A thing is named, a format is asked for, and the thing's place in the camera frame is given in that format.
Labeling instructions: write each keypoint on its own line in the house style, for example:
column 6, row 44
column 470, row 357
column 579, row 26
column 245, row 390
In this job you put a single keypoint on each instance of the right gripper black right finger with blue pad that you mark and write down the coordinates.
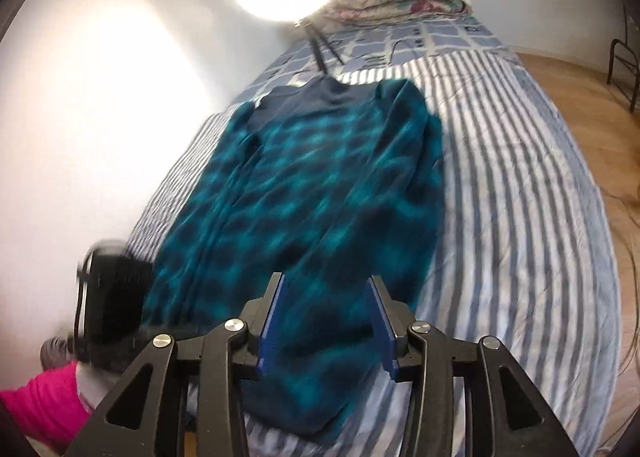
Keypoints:
column 390, row 321

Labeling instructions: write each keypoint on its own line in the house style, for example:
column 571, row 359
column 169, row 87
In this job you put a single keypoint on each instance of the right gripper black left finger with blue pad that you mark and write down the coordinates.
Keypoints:
column 262, row 319

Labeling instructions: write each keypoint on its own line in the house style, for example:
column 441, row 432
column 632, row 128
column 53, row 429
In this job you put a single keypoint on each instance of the teal plaid fleece jacket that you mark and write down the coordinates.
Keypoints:
column 328, row 184

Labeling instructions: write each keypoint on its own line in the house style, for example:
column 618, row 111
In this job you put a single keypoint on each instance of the grey gloved left hand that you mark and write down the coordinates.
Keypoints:
column 57, row 352

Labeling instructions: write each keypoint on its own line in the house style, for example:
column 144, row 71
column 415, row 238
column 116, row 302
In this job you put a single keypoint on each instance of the blue white striped quilt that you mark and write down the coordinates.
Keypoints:
column 526, row 254

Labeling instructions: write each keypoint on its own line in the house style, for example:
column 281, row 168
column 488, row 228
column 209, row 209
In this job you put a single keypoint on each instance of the blue checkered bed sheet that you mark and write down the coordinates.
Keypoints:
column 378, row 47

